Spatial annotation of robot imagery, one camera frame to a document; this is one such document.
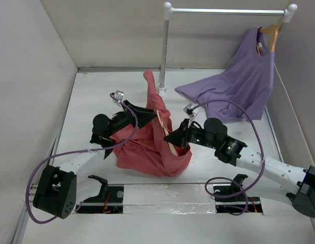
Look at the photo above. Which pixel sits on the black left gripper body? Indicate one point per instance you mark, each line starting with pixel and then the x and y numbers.
pixel 121 120

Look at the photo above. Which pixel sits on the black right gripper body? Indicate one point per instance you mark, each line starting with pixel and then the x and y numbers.
pixel 195 135

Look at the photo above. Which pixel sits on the light wooden hanger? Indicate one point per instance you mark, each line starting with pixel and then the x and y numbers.
pixel 166 133

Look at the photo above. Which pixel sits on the red t shirt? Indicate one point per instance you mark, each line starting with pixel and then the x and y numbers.
pixel 146 151

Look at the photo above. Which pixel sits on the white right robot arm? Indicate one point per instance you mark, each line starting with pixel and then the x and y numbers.
pixel 275 180

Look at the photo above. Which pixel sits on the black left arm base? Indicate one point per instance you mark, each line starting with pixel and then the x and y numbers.
pixel 108 200

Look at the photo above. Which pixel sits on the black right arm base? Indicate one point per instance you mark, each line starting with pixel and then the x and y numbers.
pixel 234 205

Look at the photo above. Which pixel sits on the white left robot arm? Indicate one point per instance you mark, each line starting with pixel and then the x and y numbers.
pixel 62 187

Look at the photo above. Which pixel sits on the purple t shirt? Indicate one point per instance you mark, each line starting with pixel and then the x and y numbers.
pixel 243 89

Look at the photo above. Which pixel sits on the orange wooden hanger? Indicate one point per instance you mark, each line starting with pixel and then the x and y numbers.
pixel 272 31

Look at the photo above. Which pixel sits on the white metal clothes rack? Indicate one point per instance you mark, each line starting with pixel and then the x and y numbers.
pixel 286 14

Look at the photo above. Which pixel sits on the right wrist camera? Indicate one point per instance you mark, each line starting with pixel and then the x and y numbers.
pixel 189 111

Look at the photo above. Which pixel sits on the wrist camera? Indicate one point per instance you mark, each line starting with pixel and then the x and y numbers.
pixel 117 96
pixel 189 111

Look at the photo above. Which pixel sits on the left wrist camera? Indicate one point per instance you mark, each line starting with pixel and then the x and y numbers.
pixel 117 96

